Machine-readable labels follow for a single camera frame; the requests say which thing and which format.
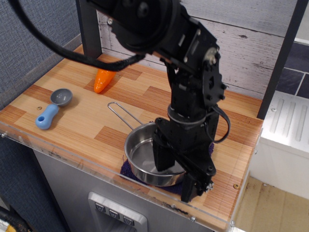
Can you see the yellow object bottom left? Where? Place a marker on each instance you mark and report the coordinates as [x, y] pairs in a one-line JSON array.
[[10, 228]]

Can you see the stainless steel pan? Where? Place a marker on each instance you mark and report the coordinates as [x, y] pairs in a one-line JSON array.
[[138, 149]]

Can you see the dark right frame post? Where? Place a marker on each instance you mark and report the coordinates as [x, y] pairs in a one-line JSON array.
[[287, 44]]

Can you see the dark frame post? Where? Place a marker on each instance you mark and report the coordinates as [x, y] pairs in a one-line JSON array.
[[88, 22], [287, 44]]

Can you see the orange toy carrot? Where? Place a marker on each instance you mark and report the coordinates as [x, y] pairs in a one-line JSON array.
[[102, 79]]

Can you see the silver dispenser button panel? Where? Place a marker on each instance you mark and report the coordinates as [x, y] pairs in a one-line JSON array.
[[110, 216]]

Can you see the blue grey measuring scoop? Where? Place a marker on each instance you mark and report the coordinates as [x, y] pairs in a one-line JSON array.
[[59, 98]]

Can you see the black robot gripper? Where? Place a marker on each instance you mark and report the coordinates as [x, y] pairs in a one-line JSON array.
[[189, 145]]

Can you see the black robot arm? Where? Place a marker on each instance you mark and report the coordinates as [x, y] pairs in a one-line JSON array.
[[164, 28]]

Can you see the white ridged side counter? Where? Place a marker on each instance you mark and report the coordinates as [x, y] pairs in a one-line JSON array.
[[281, 156]]

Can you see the clear acrylic table guard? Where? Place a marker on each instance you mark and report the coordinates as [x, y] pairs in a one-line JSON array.
[[71, 176]]

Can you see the dark left frame post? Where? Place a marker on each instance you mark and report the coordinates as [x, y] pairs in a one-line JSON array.
[[88, 22]]

